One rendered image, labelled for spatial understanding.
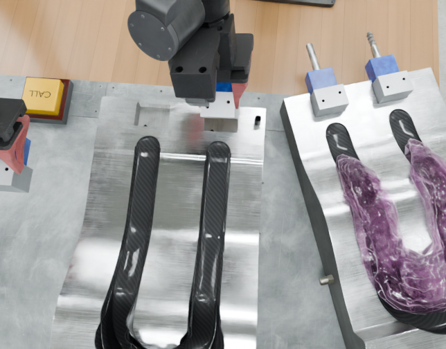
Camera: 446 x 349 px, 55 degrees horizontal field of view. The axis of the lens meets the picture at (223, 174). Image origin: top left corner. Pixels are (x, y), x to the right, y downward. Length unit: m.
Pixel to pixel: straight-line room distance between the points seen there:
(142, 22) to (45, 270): 0.46
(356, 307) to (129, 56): 0.58
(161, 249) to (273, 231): 0.20
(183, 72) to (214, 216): 0.26
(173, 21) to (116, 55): 0.42
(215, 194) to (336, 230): 0.18
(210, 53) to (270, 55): 0.37
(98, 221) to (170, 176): 0.12
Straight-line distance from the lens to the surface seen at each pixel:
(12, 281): 0.78
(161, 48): 0.45
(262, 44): 0.84
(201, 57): 0.47
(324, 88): 0.71
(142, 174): 0.66
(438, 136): 0.77
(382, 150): 0.72
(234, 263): 0.61
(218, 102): 0.61
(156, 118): 0.70
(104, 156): 0.67
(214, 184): 0.64
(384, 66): 0.78
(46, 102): 0.79
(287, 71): 0.81
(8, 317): 0.78
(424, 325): 0.70
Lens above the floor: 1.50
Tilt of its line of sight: 75 degrees down
